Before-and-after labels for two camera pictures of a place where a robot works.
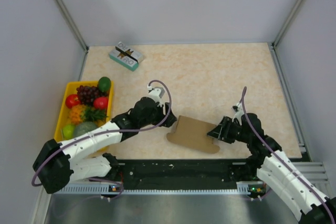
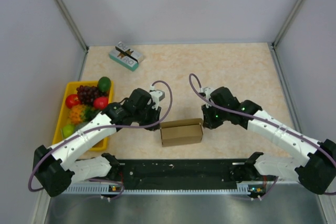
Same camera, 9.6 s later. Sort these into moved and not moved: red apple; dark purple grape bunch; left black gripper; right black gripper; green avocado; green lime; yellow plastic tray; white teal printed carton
Moved: left black gripper; right black gripper
Not moved: green lime; red apple; white teal printed carton; yellow plastic tray; dark purple grape bunch; green avocado
